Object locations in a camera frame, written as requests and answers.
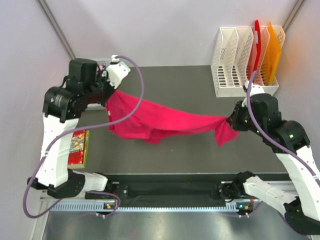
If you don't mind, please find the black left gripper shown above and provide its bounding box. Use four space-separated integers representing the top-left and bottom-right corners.
84 69 120 107

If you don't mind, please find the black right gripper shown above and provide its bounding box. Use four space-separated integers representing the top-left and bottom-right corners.
226 99 265 136

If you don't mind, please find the magenta t shirt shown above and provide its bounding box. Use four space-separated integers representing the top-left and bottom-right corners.
108 100 238 147

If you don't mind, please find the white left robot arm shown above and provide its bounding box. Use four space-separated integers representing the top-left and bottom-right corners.
27 56 130 199

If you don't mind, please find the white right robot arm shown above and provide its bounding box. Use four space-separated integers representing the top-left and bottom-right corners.
227 84 320 236

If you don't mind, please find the white plastic laundry basket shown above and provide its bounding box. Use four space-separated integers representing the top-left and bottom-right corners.
86 57 111 111

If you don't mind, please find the white file organiser rack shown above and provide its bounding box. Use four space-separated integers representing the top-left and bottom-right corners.
211 26 286 98

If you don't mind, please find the red plastic folder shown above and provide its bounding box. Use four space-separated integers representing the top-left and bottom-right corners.
247 19 262 79

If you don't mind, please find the red and green book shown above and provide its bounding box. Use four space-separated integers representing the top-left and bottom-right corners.
68 130 91 169

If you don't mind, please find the orange plastic folder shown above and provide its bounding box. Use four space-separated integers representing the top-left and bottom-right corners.
261 21 282 86

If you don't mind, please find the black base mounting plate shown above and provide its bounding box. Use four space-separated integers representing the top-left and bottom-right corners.
84 173 253 208

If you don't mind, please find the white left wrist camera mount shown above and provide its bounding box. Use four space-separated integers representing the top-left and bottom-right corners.
106 55 131 90

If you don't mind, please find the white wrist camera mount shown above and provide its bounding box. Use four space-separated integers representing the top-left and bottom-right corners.
106 55 131 90
243 81 265 97

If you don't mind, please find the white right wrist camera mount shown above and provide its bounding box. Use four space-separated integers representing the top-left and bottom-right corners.
243 81 265 97

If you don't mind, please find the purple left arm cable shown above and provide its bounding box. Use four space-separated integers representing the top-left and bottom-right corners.
23 55 145 219

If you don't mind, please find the grey slotted cable duct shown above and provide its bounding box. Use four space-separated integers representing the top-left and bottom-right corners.
51 201 253 213

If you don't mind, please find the aluminium frame rail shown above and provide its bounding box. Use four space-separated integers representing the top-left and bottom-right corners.
39 189 87 203

